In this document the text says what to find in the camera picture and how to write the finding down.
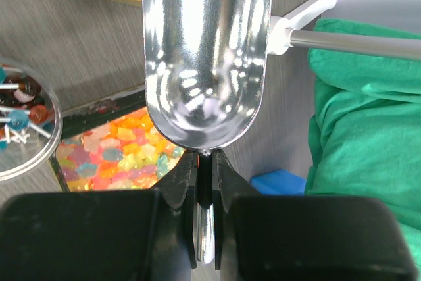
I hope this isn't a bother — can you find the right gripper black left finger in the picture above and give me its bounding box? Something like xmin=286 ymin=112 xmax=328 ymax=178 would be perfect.
xmin=149 ymin=151 xmax=197 ymax=270

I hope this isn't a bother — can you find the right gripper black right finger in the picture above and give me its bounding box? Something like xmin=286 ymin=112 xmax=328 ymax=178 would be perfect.
xmin=212 ymin=150 xmax=263 ymax=270

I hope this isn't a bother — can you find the gold tin of gummy candies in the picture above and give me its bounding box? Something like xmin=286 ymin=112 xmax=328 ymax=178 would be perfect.
xmin=50 ymin=88 xmax=184 ymax=192

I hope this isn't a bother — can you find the silver metal scoop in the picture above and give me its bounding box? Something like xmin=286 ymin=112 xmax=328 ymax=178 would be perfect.
xmin=142 ymin=0 xmax=272 ymax=264

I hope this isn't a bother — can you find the clear glass jar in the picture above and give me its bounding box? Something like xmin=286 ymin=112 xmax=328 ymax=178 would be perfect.
xmin=1 ymin=57 xmax=62 ymax=182

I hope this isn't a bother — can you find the blue plastic bin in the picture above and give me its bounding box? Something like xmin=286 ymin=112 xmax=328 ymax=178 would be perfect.
xmin=250 ymin=170 xmax=306 ymax=195

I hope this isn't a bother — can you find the green cloth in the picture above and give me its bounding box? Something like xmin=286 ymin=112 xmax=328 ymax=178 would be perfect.
xmin=304 ymin=18 xmax=421 ymax=272

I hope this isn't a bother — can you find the white clothes rack stand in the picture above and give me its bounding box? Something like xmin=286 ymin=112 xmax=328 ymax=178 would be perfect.
xmin=265 ymin=0 xmax=421 ymax=62

